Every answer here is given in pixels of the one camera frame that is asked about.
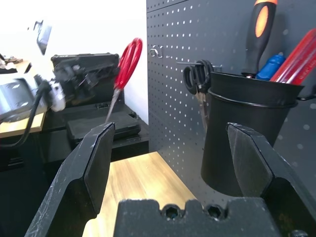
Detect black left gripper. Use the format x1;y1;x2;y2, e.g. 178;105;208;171
53;63;120;104

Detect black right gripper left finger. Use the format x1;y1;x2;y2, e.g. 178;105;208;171
24;122;116;237

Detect red transparent handled screwdriver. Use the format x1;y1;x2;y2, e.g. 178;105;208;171
270;28;316;84

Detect red handled scissors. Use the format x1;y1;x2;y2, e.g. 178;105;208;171
105;38;143;124

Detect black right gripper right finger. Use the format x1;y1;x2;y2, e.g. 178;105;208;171
226;122;316;237

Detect orange black screwdriver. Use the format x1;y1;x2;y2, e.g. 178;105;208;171
241;0;278;79

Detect upright black hard case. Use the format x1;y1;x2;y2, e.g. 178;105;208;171
50;52;120;107

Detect silver double wire hook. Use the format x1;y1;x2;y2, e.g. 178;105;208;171
150;45;164;59

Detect grey metal pegboard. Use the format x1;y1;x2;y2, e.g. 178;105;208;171
146;0;316;205

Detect black equipment cabinet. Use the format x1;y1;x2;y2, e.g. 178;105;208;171
0;103;150;237

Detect black wire cup ring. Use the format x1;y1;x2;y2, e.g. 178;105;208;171
207;86;316;109

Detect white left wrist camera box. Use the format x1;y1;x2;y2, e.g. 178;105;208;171
48;80;67;112

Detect blue marker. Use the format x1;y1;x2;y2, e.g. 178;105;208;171
256;53;287;80

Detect black handled scissors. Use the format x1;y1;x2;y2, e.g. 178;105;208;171
183;59;213;131

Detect black left camera cable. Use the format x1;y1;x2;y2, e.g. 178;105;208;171
0;80;49;149

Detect large black ribbed case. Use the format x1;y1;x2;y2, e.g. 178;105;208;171
65;111;142;147

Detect black plastic cup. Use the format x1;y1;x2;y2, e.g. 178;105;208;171
201;71;306;198

